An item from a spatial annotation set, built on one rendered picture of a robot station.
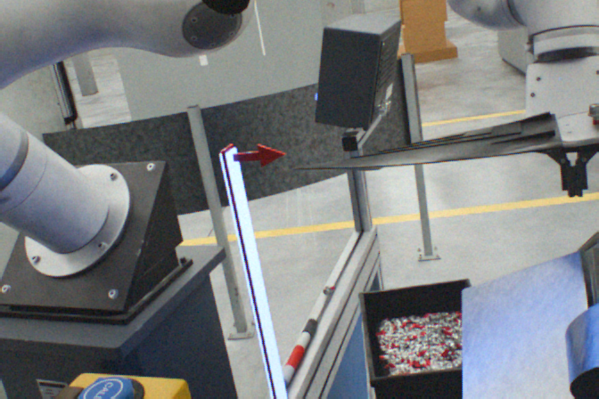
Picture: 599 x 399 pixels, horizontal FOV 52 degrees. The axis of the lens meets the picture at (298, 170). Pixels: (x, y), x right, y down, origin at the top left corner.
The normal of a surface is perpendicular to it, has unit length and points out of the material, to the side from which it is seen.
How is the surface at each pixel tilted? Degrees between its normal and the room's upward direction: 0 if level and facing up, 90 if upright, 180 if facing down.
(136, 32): 125
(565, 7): 73
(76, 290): 42
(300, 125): 90
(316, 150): 90
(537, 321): 55
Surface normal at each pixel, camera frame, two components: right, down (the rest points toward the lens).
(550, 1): -0.64, 0.06
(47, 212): 0.63, 0.50
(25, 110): 0.94, -0.05
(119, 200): -0.36, -0.48
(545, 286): -0.87, -0.34
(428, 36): -0.14, 0.31
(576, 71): -0.32, -0.04
